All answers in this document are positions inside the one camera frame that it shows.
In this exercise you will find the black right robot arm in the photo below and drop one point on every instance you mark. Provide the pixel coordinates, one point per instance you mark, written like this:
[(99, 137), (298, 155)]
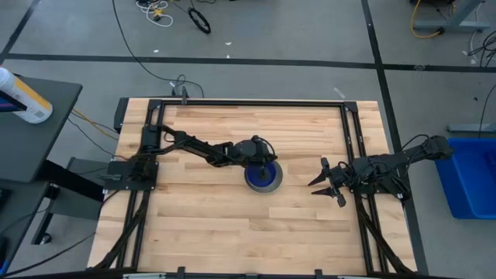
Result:
[(387, 160)]

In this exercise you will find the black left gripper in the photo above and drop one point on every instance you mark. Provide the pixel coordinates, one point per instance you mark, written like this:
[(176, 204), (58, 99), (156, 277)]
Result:
[(252, 152)]

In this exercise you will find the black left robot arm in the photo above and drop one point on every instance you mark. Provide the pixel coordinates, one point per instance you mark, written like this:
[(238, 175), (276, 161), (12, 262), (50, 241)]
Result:
[(193, 146)]

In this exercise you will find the grey metal floor bar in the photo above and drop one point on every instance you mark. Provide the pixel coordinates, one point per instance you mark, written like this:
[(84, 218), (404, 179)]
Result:
[(470, 128)]

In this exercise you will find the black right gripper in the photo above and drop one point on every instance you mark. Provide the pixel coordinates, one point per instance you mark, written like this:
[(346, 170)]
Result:
[(336, 178)]

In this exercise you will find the blue plastic bin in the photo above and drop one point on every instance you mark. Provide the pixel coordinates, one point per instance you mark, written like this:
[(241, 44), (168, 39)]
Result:
[(472, 178)]

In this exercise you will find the black side table stand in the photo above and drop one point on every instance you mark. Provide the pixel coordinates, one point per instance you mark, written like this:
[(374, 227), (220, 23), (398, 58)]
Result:
[(73, 182)]

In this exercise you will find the black aluminium table frame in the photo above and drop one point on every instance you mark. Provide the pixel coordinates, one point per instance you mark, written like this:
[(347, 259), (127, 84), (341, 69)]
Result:
[(252, 103)]

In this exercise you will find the white canister with yellow label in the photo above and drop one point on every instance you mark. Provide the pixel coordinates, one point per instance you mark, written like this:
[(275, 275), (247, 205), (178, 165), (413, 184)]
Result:
[(27, 98)]

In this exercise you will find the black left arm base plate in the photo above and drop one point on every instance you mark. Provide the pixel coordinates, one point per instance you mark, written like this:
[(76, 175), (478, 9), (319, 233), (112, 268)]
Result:
[(120, 174)]

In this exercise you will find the grey metal desk leg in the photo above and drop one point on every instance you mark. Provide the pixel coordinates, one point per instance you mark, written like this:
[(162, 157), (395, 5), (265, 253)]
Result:
[(451, 25)]

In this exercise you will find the grey plastic bowl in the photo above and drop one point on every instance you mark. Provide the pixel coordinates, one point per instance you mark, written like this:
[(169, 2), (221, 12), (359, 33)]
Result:
[(263, 190)]

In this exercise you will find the dark grey side table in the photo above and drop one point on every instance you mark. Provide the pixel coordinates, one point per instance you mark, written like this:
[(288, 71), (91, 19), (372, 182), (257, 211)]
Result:
[(35, 147)]

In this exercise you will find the blue plastic bowl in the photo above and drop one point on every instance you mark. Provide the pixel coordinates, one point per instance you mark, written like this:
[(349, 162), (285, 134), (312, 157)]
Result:
[(253, 178)]

